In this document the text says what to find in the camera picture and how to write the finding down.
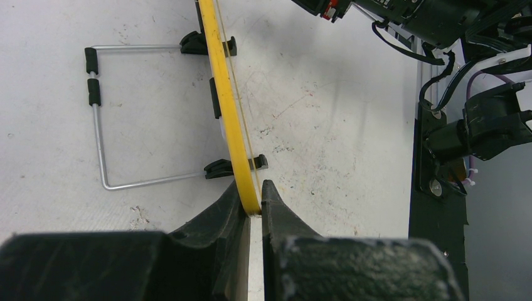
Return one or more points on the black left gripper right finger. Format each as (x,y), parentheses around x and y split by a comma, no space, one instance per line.
(301,264)

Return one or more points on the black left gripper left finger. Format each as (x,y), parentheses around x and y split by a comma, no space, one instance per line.
(205,259)

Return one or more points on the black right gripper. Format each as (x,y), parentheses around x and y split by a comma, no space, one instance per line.
(392,10)

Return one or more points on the yellow-framed whiteboard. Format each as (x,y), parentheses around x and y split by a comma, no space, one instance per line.
(237,139)

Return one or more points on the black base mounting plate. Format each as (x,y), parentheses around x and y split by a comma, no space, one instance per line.
(438,210)

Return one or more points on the silver wire whiteboard stand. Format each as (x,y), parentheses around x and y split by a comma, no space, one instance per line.
(95,101)

